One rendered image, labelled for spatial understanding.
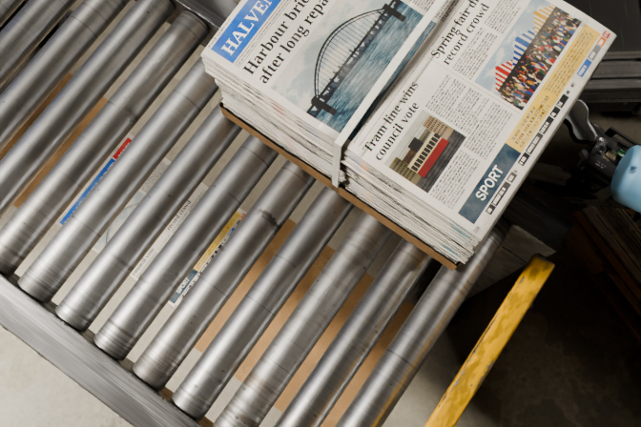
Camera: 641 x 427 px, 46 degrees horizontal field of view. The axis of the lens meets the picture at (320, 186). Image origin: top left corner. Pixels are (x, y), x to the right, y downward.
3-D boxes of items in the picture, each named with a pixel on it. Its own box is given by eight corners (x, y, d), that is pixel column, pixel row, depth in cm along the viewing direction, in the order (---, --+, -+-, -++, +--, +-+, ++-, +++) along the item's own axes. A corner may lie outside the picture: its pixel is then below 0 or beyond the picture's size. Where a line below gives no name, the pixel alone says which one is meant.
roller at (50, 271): (251, 55, 114) (248, 40, 110) (47, 313, 104) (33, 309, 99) (224, 37, 115) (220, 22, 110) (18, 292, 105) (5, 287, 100)
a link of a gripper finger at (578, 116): (573, 71, 103) (610, 128, 101) (560, 87, 109) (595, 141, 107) (553, 80, 103) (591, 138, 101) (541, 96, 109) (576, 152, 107)
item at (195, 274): (248, 213, 185) (247, 213, 184) (175, 311, 179) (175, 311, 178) (130, 132, 190) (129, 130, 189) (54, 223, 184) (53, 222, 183)
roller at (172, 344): (352, 124, 113) (364, 119, 108) (154, 393, 102) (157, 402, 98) (326, 102, 111) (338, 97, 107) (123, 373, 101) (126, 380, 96)
